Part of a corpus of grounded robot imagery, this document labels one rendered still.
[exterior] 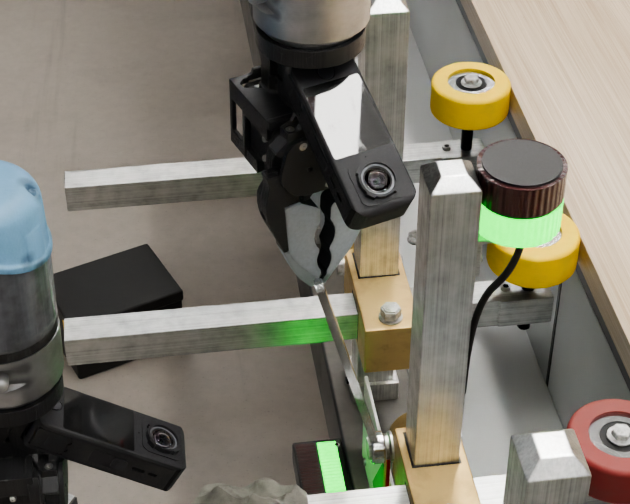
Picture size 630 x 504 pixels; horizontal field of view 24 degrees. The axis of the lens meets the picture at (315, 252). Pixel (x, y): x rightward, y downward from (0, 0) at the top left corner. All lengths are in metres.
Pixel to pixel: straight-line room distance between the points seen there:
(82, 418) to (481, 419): 0.61
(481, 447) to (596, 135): 0.33
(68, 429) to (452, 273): 0.28
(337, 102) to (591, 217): 0.44
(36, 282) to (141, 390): 1.56
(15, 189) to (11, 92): 2.36
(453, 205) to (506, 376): 0.62
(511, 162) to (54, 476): 0.37
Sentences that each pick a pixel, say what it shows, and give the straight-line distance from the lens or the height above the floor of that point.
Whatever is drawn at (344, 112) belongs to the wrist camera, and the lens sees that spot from 0.93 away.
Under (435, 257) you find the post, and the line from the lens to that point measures 0.98.
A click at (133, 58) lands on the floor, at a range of 3.31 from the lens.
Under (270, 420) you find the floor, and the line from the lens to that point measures 2.38.
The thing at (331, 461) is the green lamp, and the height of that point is 0.70.
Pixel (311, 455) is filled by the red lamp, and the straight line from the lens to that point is 1.35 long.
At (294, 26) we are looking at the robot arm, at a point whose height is 1.24.
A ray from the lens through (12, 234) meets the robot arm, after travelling 0.87.
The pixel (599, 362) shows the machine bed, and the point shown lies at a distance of 1.37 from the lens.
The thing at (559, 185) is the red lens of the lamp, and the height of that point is 1.13.
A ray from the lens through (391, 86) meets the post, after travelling 1.20.
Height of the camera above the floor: 1.68
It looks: 38 degrees down
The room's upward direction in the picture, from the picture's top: straight up
